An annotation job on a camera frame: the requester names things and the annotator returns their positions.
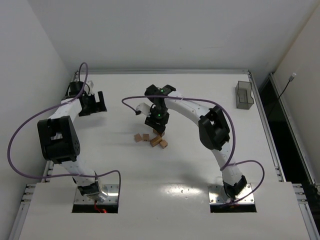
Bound grey translucent plastic bin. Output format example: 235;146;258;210
235;81;254;110

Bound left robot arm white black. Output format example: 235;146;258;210
37;80;107;201

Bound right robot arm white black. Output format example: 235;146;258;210
144;84;247;200

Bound light wood cube with letter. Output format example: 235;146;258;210
142;133;150;142

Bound light wood cube right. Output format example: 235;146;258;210
159;140;168;149

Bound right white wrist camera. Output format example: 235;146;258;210
135;102;151;117

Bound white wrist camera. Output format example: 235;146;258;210
135;102;151;117
85;80;94;96

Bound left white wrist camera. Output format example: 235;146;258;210
85;80;94;96

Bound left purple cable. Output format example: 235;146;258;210
7;62;122;198

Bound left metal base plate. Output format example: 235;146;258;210
73;184;119;205

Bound metal base plate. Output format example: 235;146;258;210
73;184;119;205
207;184;255;206

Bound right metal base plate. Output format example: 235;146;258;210
207;184;255;206

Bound aluminium table frame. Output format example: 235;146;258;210
19;70;320;240

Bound black wall cable with plug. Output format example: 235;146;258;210
264;72;297;118

